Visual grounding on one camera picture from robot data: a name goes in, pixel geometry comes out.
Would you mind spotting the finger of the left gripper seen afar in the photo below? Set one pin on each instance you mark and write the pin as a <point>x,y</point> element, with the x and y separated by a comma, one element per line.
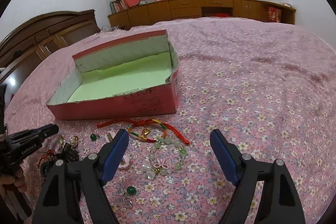
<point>48,130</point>

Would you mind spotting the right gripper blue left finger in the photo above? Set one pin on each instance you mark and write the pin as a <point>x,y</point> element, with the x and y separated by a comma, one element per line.
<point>112,153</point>

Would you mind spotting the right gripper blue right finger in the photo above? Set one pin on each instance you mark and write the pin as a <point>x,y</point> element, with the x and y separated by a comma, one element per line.
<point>227,155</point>

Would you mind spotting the left hand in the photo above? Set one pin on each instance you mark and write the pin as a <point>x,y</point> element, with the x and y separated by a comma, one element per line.
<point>18,179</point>

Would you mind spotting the green bead earring far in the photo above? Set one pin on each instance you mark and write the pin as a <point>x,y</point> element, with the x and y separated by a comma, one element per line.
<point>94,137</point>

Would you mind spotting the green bead earring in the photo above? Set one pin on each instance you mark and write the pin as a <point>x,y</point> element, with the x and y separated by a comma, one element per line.
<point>94,137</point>
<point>126,195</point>

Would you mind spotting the gold charm earrings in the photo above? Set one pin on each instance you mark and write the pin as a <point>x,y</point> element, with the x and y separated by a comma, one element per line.
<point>72,141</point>

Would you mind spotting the green bead earring near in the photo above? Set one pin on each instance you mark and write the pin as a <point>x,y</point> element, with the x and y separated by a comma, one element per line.
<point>126,195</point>

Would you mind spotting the pink cardboard box green liner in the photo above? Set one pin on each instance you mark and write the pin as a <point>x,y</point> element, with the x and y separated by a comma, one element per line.
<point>133,76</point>

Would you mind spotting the pink floral bedspread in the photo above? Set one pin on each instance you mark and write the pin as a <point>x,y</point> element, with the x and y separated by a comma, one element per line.
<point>269,88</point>

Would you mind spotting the dark wooden headboard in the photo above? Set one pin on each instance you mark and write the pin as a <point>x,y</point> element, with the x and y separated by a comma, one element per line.
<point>35,40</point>

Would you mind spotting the books on shelf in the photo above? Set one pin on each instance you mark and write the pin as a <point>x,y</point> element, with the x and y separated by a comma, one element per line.
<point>117,6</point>

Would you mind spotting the red gift bag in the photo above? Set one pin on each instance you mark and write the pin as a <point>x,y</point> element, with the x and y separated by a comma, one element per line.
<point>273,14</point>

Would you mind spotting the wooden low cabinet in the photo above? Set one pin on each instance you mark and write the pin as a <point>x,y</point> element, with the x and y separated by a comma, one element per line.
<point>154,12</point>

